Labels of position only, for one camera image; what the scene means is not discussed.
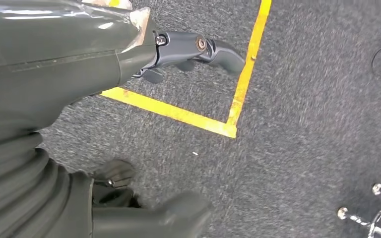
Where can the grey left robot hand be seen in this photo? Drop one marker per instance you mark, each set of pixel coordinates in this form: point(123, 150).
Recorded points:
point(46, 65)

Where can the yellow floor tape square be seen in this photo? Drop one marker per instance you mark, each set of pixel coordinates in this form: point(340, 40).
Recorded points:
point(243, 82)

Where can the black round stool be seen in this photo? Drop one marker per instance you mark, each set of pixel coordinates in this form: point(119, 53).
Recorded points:
point(342, 213)

